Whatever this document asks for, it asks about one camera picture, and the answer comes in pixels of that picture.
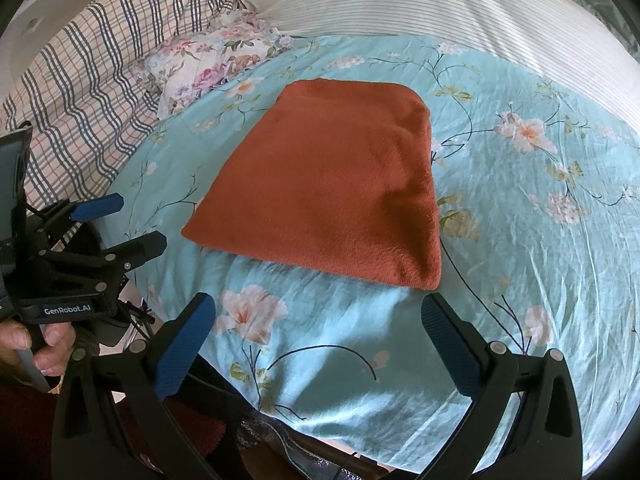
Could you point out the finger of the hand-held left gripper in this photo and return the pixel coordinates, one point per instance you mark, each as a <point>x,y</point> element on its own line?
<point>137,250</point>
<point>97,207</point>

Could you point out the light blue floral bedsheet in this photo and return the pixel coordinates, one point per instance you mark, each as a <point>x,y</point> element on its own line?
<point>525,210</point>

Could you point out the white striped quilt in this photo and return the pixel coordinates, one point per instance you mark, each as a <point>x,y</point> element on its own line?
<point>475,20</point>

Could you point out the plaid blanket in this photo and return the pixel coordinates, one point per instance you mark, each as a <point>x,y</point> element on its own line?
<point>95,75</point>

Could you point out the person's left hand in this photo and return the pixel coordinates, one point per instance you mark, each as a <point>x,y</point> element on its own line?
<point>47,347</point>

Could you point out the orange knit sweater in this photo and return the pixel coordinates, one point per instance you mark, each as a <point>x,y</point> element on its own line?
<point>330,185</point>

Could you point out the pink floral pillow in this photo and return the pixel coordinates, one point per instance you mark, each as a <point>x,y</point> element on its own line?
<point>210,65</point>

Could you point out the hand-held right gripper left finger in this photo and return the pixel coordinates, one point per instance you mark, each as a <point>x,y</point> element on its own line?
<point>182,345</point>

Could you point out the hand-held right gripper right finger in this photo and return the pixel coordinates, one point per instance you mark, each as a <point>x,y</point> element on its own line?
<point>452,345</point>

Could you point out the person's dark red clothing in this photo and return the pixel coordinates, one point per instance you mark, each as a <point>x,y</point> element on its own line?
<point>100,440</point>

